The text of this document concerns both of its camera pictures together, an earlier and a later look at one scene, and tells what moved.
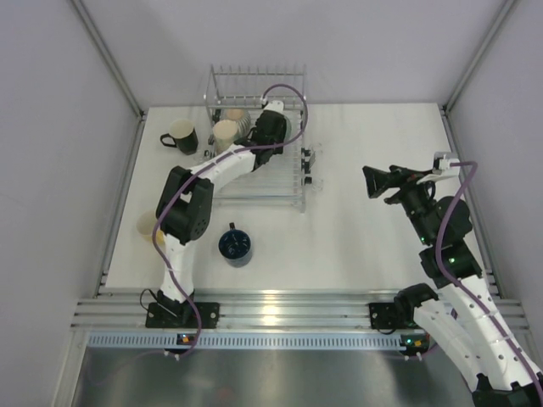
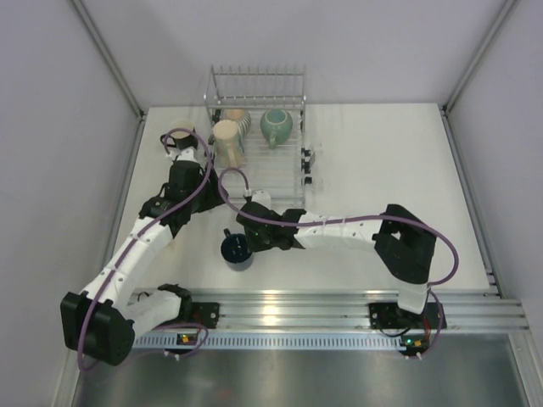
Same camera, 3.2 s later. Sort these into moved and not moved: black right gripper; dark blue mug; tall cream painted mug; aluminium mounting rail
Moved: black right gripper
Not moved: tall cream painted mug; aluminium mounting rail; dark blue mug
